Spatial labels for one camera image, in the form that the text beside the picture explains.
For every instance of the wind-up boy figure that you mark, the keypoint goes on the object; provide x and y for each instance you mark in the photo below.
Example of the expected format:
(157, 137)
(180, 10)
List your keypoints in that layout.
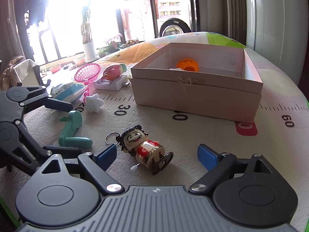
(149, 153)

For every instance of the white battery charger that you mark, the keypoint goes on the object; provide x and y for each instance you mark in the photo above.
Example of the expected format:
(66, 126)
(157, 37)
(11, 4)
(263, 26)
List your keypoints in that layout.
(114, 85)

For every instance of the pink bird toy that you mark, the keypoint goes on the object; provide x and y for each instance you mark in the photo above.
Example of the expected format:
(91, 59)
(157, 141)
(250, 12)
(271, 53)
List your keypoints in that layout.
(114, 71)

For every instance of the pink cardboard box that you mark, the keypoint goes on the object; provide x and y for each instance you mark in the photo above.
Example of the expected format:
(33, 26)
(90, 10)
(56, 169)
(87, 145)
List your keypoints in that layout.
(227, 86)

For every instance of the red plastic basin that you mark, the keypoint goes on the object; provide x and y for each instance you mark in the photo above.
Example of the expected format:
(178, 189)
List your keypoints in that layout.
(55, 68)

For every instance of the colourful play mat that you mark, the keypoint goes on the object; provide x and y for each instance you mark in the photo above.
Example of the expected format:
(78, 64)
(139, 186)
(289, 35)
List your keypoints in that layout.
(279, 133)

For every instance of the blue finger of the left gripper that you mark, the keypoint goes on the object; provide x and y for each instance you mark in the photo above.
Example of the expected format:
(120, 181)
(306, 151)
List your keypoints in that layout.
(50, 103)

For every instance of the white star toy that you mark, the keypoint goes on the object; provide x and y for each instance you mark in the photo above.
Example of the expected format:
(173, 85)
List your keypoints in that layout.
(93, 103)

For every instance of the orange pumpkin toy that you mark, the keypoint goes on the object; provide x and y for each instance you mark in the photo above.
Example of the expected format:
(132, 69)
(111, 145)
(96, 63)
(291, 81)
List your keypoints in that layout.
(188, 65)

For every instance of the pink plastic basket scoop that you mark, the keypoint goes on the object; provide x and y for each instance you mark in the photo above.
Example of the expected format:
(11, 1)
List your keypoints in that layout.
(87, 73)

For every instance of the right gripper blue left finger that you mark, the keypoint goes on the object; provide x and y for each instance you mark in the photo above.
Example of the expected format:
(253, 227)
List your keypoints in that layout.
(94, 166)

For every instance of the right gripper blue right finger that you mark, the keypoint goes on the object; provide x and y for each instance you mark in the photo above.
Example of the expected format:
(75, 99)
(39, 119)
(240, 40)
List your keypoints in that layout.
(218, 168)

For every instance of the white plant pot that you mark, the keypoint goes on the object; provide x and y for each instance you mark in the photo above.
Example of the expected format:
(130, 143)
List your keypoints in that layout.
(90, 52)

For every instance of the green hand crank toy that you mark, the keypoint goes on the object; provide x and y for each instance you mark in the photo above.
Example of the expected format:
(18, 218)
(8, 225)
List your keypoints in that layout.
(67, 138)

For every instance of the blue white tissue pack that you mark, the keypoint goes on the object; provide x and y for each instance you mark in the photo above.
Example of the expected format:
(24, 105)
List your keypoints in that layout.
(69, 92)

